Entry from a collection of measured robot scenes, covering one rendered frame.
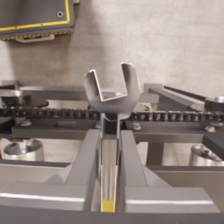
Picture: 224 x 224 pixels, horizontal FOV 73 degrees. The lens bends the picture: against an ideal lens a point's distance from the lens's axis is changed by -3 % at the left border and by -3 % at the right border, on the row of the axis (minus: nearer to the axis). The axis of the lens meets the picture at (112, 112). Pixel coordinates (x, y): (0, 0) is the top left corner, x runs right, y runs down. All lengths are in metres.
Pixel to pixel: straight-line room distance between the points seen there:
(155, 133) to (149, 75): 0.96
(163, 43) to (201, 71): 0.39
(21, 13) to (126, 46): 0.72
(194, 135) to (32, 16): 1.03
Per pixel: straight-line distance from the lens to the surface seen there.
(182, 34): 1.43
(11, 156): 0.53
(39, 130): 0.43
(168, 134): 0.41
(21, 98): 0.48
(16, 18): 1.17
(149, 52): 1.33
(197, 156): 0.54
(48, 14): 1.09
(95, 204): 0.18
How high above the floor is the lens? 1.29
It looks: 76 degrees down
